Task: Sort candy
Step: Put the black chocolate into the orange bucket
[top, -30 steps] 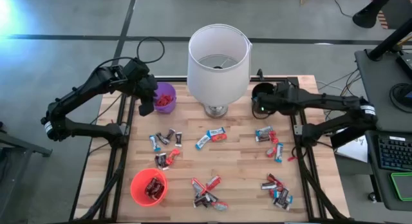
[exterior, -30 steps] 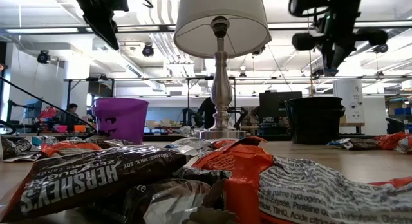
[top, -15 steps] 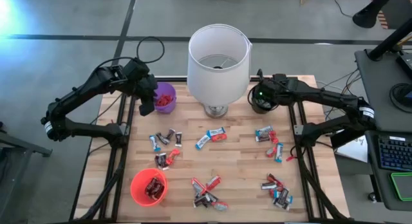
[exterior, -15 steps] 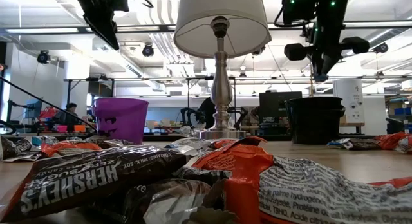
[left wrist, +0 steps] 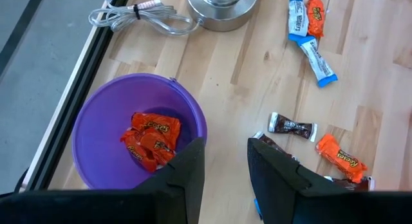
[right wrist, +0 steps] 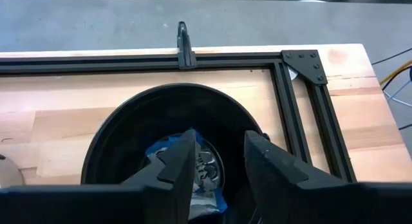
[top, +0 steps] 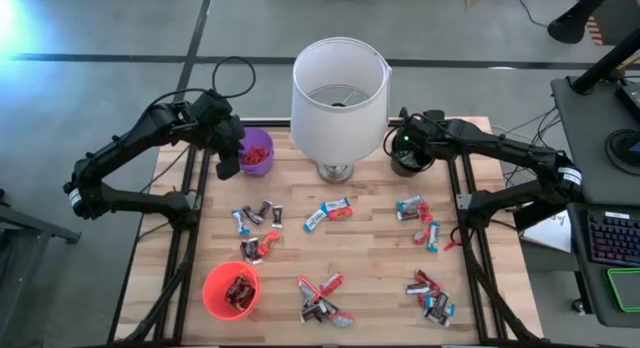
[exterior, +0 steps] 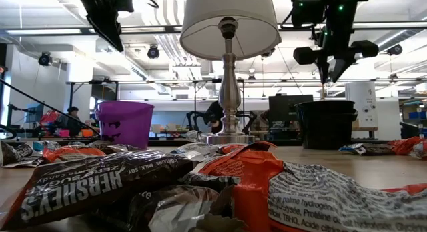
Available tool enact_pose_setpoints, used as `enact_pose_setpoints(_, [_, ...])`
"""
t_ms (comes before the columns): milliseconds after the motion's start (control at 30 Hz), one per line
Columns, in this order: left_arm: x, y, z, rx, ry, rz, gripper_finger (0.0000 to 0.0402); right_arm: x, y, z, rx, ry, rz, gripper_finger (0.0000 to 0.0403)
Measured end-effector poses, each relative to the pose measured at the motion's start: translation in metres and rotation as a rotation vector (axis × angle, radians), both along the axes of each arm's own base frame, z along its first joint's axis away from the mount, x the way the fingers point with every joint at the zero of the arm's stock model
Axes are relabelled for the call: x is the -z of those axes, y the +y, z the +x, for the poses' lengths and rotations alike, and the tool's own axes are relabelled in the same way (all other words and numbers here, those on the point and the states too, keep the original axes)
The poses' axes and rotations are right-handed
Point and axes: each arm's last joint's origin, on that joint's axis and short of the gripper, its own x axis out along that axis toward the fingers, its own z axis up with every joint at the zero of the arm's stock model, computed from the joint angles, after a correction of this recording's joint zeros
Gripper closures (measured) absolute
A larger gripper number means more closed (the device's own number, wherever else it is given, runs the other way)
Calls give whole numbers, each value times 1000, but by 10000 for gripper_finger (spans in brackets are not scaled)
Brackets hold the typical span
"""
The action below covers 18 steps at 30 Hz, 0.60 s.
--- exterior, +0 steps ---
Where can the blue screen monitor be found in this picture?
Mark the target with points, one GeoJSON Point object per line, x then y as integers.
{"type": "Point", "coordinates": [35, 112]}

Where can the silver ceiling duct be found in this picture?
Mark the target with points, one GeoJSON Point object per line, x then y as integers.
{"type": "Point", "coordinates": [390, 42]}

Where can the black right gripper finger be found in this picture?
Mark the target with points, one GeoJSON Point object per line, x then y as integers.
{"type": "Point", "coordinates": [324, 70]}
{"type": "Point", "coordinates": [338, 68]}

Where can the shelf with blue bins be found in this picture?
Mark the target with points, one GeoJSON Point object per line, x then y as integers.
{"type": "Point", "coordinates": [415, 113]}

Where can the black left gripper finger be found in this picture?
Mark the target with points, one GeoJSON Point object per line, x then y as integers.
{"type": "Point", "coordinates": [108, 30]}

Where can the background black robot arm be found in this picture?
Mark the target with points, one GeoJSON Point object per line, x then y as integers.
{"type": "Point", "coordinates": [248, 120]}
{"type": "Point", "coordinates": [197, 118]}

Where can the black aluminium table frame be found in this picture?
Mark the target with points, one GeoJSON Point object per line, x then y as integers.
{"type": "Point", "coordinates": [166, 142]}

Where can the black computer monitor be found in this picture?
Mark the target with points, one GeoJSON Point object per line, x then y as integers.
{"type": "Point", "coordinates": [283, 107]}

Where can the wooden side table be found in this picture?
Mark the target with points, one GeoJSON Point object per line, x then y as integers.
{"type": "Point", "coordinates": [363, 128]}

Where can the black plastic bucket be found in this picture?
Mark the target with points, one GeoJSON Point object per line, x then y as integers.
{"type": "Point", "coordinates": [327, 125]}

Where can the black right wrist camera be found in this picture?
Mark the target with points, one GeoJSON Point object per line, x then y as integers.
{"type": "Point", "coordinates": [308, 8]}

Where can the white shade silver table lamp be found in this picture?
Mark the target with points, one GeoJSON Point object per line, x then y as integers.
{"type": "Point", "coordinates": [230, 92]}

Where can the purple plastic bucket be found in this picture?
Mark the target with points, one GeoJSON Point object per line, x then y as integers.
{"type": "Point", "coordinates": [133, 125]}

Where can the person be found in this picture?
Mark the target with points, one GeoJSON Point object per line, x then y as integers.
{"type": "Point", "coordinates": [73, 120]}
{"type": "Point", "coordinates": [215, 115]}

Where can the ceiling light strip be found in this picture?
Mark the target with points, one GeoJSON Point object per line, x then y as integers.
{"type": "Point", "coordinates": [43, 31]}
{"type": "Point", "coordinates": [400, 25]}

